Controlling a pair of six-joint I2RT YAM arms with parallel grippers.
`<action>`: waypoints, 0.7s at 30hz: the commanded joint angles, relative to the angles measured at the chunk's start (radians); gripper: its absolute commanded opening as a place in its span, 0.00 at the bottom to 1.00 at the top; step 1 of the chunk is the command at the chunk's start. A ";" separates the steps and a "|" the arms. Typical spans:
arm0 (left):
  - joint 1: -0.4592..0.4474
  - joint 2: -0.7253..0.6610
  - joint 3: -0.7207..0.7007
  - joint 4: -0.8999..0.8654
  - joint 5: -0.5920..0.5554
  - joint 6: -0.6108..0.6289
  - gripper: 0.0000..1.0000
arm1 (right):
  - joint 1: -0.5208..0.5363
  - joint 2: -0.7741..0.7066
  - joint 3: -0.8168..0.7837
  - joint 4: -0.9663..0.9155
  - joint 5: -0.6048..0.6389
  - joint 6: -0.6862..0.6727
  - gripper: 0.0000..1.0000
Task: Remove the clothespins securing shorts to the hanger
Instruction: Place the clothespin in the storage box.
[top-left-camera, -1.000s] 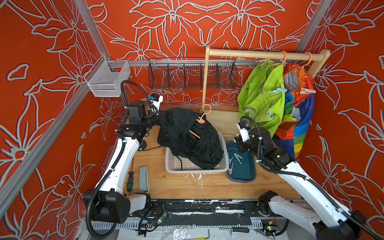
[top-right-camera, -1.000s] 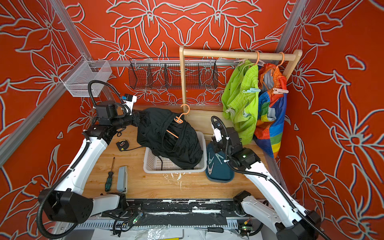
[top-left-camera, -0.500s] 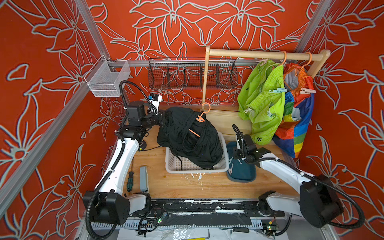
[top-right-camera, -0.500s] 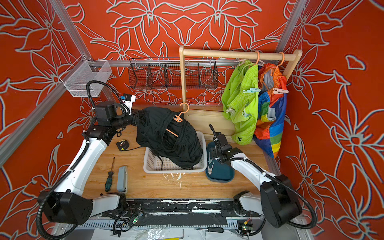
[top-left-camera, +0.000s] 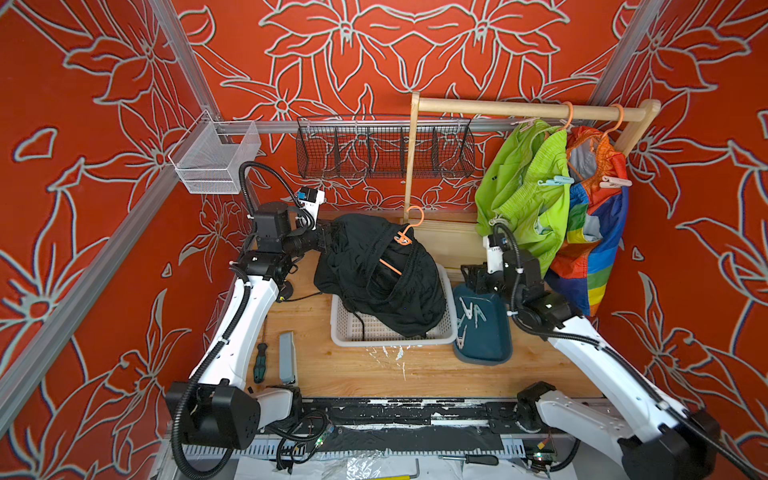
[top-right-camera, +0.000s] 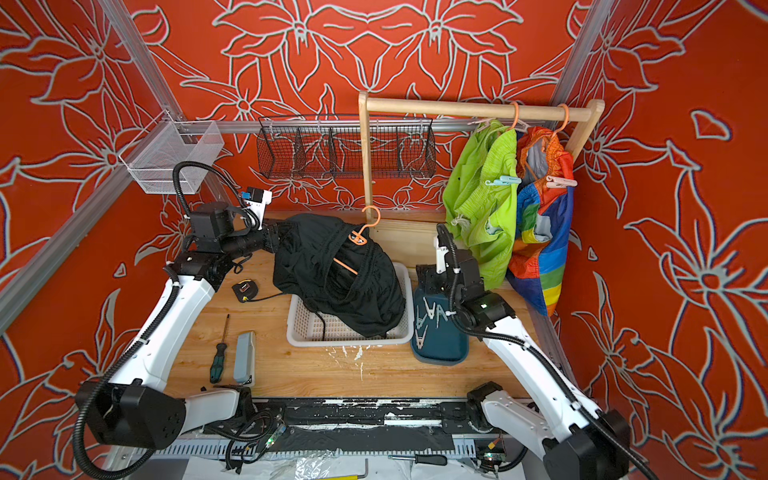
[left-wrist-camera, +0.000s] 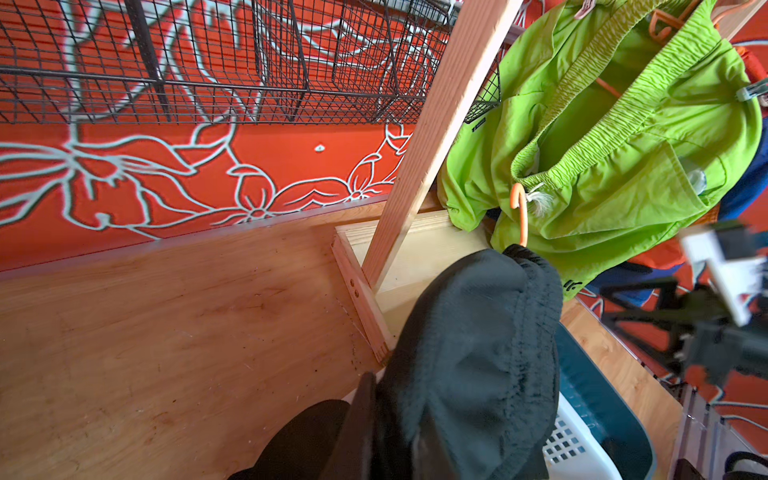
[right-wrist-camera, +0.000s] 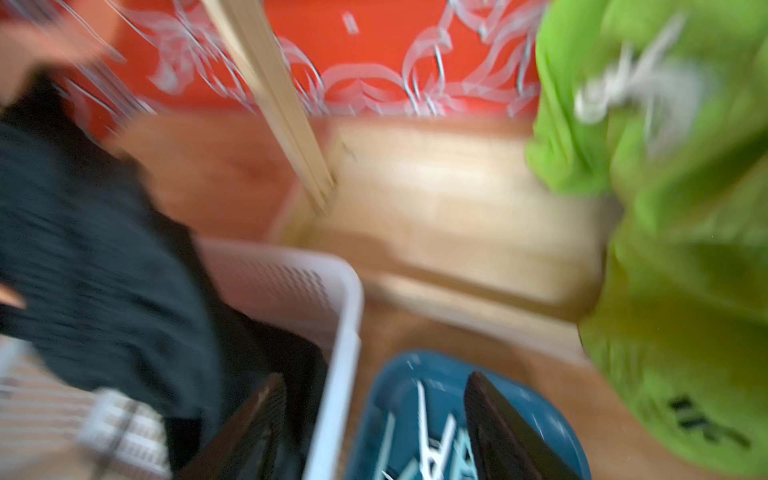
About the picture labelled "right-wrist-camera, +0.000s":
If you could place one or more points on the wooden clothes rack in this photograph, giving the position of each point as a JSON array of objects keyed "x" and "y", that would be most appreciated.
[{"x": 441, "y": 218}]

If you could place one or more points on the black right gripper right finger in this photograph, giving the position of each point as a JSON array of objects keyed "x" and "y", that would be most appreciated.
[{"x": 504, "y": 445}]

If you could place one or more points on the black shorts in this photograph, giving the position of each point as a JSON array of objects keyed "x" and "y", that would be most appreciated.
[{"x": 113, "y": 292}]

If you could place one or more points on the lime green shorts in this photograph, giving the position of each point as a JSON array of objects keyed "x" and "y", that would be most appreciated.
[{"x": 663, "y": 105}]

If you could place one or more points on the white plastic basket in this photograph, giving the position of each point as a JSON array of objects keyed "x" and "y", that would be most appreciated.
[{"x": 293, "y": 312}]

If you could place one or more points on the teal plastic tray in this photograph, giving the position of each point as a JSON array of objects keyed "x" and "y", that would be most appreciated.
[{"x": 425, "y": 391}]

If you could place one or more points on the orange clothes hanger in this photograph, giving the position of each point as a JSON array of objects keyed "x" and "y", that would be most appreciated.
[{"x": 81, "y": 37}]

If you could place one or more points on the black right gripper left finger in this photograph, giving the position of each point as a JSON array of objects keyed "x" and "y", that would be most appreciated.
[{"x": 246, "y": 447}]

